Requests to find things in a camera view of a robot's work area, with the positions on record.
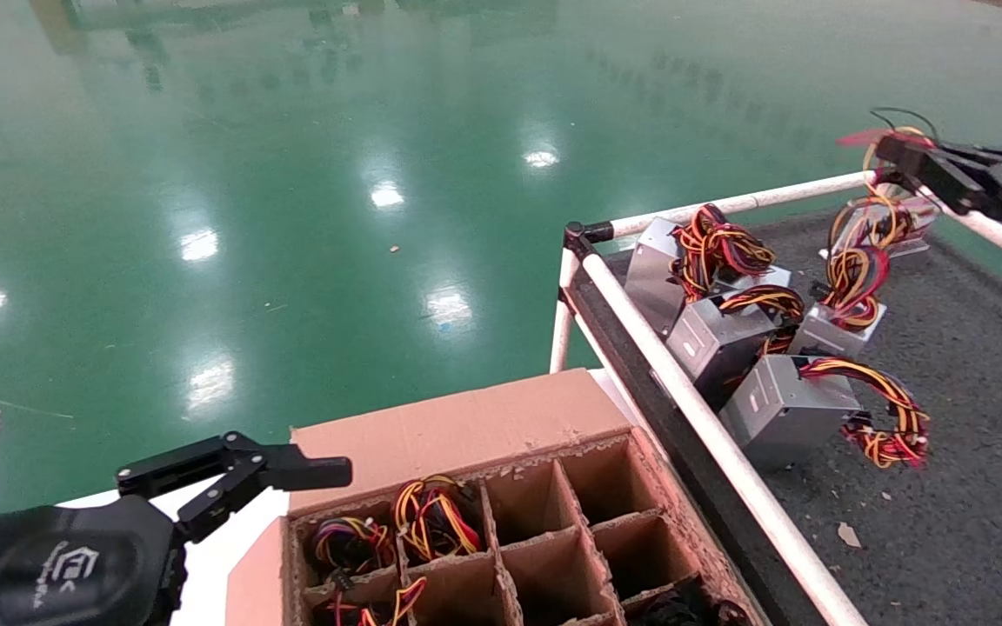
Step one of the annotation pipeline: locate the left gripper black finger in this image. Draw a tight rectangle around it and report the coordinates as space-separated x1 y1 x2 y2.
116 431 354 545

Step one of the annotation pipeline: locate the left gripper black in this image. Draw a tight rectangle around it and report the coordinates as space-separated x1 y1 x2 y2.
0 496 190 626

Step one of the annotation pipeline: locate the power supply with colourful cables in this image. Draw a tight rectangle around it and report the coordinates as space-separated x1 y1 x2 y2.
625 204 793 338
308 516 395 585
325 576 429 626
391 475 483 563
665 285 808 411
790 109 937 359
718 354 932 475

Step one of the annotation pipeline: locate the cardboard box with dividers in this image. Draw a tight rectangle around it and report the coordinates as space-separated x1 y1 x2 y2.
224 369 772 626

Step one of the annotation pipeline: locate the white label sign card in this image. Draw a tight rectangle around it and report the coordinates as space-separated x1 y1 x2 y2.
830 193 939 260

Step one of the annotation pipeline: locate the white pipe table leg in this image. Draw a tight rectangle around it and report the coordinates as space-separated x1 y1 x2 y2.
549 250 578 375

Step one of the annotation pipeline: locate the black pipe corner joint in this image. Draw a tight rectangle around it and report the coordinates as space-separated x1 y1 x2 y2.
564 221 617 260

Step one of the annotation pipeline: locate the power supply with black cables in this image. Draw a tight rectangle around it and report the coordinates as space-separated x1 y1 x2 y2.
627 576 732 626

